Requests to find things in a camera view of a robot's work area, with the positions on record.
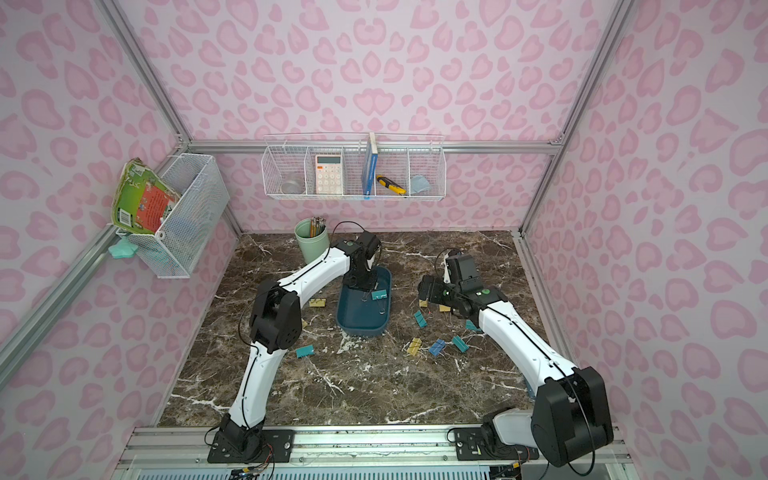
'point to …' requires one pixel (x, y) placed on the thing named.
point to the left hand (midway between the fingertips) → (366, 281)
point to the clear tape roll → (291, 188)
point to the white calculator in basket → (328, 174)
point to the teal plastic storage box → (365, 313)
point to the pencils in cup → (317, 225)
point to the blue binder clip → (437, 347)
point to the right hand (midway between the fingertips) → (430, 286)
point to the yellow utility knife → (391, 185)
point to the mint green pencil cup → (311, 248)
